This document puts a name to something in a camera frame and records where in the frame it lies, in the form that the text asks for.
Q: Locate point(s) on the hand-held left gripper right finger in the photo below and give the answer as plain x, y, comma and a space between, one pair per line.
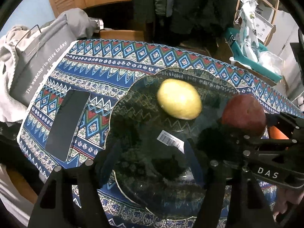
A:
197, 161

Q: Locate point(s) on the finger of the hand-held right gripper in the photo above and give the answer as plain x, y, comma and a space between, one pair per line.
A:
285, 121
268, 144

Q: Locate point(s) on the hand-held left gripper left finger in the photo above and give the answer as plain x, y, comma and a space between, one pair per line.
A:
90, 178

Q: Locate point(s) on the red apple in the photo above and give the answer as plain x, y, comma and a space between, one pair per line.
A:
244, 115

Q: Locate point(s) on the yellow pear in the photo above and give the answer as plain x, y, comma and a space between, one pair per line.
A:
179, 98

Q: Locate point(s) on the dark glass plate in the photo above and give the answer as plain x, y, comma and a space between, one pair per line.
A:
142, 114

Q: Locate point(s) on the person's right hand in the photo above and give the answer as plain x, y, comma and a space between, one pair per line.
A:
283, 197

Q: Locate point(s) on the black phone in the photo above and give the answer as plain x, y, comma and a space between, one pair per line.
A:
67, 125

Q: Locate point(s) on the teal bin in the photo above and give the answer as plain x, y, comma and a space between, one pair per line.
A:
261, 68

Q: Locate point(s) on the clear plastic bag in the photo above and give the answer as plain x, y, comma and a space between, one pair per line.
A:
272, 63

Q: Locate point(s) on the white printed box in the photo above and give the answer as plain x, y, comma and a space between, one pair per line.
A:
263, 26

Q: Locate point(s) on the white printed plastic bag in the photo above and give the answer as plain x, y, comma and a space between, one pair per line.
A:
247, 28

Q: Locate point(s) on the wooden shelf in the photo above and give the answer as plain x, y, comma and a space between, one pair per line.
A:
276, 7

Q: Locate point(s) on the blue patterned tablecloth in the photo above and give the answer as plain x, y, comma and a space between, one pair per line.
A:
142, 52

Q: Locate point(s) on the grey printed bag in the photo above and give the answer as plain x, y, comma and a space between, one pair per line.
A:
45, 52

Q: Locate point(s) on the black coat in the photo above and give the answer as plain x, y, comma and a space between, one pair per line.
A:
201, 4

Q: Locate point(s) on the wooden drawer box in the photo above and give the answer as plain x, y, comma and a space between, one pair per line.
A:
123, 34

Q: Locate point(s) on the grey clothing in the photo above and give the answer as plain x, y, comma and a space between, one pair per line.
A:
78, 21

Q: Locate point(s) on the grey-green jacket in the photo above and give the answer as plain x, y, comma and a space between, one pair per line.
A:
162, 0

